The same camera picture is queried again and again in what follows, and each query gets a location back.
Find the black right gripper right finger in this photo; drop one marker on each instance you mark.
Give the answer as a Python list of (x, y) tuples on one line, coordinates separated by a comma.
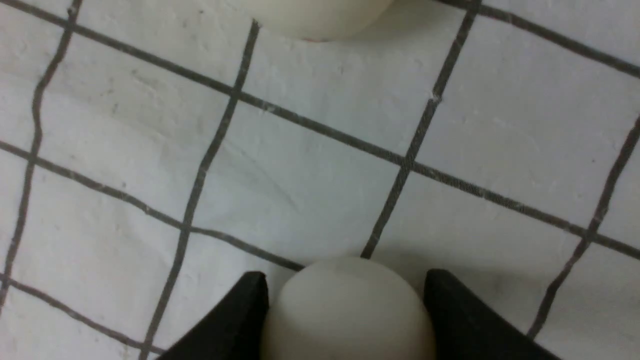
[(465, 328)]

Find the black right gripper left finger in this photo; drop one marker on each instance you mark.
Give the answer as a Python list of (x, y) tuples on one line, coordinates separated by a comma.
[(232, 330)]

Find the white ball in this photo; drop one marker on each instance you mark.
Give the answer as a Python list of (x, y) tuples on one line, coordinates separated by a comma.
[(315, 20), (347, 308)]

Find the white black-grid tablecloth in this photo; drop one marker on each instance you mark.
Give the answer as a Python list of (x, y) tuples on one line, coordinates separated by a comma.
[(152, 151)]

